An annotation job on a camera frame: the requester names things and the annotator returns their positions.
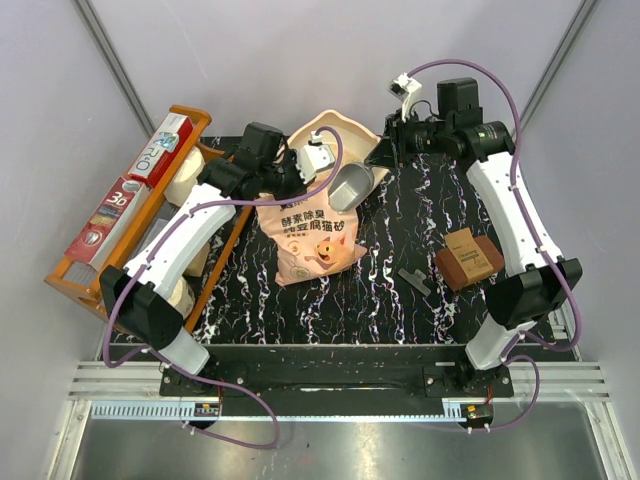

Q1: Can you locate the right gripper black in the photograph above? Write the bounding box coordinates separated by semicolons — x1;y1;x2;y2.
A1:
364;109;452;171

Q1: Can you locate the grey metal scoop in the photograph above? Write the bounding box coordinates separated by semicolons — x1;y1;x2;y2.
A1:
328;162;375;213

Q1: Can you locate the pink cat litter bag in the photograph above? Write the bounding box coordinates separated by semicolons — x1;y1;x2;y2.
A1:
256;190;366;287

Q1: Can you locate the grey bag clip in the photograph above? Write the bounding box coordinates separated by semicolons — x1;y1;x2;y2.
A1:
398;268;431;297

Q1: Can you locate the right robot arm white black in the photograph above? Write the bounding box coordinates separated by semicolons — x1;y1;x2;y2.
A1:
366;73;583;396

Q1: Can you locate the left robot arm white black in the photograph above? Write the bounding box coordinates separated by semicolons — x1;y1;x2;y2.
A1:
100;122;334;396

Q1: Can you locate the cream plastic litter box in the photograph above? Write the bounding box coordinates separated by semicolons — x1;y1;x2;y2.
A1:
285;109;391;201

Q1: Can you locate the red white RiO toothpaste box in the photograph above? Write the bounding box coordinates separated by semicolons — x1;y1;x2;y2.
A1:
127;112;193;188

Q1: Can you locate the red 3D toothpaste box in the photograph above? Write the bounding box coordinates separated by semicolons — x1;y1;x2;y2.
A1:
64;176;151;271

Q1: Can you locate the white plastic bottle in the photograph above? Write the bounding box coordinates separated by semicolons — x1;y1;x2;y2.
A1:
164;147;205;207

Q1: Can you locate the orange wooden shelf rack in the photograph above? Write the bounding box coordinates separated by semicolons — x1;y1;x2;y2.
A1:
45;105;223;321

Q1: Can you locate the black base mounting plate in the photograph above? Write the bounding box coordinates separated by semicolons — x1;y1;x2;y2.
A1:
158;344;515;401

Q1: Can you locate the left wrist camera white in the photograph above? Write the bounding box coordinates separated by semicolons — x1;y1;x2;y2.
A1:
295;131;336;185

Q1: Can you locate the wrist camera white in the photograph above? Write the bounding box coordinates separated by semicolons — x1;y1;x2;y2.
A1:
388;73;422;122
295;131;336;185

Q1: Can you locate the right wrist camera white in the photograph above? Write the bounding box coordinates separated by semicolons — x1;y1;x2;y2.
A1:
388;73;422;122

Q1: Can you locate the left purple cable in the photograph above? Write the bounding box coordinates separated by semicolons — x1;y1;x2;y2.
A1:
101;125;343;450

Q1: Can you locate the purple cable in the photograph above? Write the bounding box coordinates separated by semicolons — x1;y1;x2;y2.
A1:
101;125;343;450
407;58;584;434

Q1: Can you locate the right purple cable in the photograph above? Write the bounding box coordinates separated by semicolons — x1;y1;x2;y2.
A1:
407;58;584;434

